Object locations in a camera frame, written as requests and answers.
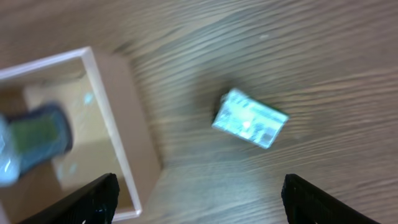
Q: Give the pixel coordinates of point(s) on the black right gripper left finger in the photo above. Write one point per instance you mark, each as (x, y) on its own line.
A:
(95, 203)

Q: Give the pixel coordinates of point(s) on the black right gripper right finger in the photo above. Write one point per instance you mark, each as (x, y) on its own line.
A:
(305, 203)

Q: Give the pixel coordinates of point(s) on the dark bottle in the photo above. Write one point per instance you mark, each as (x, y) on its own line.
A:
(31, 138)

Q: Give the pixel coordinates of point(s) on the green soap bar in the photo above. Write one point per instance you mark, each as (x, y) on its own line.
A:
(248, 119)

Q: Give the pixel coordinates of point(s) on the white cardboard box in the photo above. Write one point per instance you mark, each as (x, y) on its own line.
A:
(110, 132)

